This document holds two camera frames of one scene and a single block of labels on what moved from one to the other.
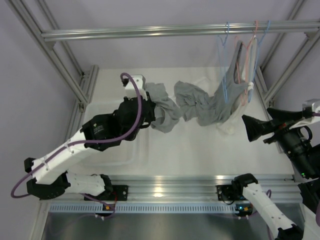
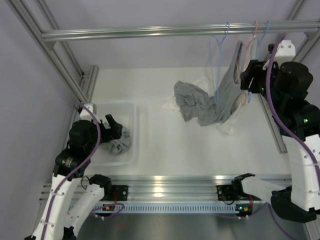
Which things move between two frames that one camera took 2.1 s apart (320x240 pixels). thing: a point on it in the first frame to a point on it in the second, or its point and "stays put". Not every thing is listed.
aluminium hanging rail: [107, 33] stays put
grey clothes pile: [194, 103] stays put
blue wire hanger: [259, 43] stays put
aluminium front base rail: [199, 187] stays put
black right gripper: [255, 128] to [255, 70]
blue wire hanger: [221, 55] to [215, 51]
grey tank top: [167, 110] to [120, 144]
